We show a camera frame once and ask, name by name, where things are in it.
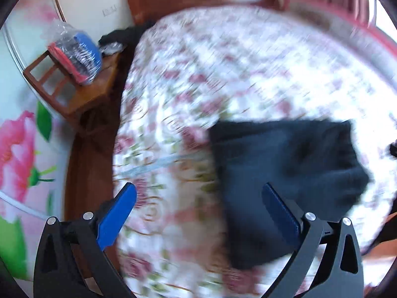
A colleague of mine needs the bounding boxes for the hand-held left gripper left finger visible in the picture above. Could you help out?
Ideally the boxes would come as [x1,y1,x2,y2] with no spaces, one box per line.
[33,182,138,298]

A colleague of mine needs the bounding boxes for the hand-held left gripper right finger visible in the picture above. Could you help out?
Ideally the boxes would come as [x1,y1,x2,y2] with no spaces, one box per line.
[261,183,365,298]

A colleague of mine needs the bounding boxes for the dark navy pants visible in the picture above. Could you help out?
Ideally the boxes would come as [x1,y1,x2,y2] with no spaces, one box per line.
[207,118,371,270]

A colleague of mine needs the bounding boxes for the floral printed wardrobe door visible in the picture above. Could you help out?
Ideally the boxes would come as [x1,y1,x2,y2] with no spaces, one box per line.
[0,0,76,283]

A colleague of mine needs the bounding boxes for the wooden chair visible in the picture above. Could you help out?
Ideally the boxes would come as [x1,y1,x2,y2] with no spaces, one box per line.
[23,49,123,128]

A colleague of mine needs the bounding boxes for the pink bordered folded blanket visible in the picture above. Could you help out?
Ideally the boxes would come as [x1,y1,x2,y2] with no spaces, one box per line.
[281,0,397,69]

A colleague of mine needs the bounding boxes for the floral bedspread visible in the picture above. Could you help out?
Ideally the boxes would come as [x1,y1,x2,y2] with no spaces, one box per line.
[112,4,397,298]

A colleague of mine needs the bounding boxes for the clear plastic bag of clothes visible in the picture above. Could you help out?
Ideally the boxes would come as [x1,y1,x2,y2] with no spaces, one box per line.
[46,21,103,86]

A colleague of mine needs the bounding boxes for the black cloth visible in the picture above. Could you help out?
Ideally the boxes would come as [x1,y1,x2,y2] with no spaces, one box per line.
[98,20,156,57]

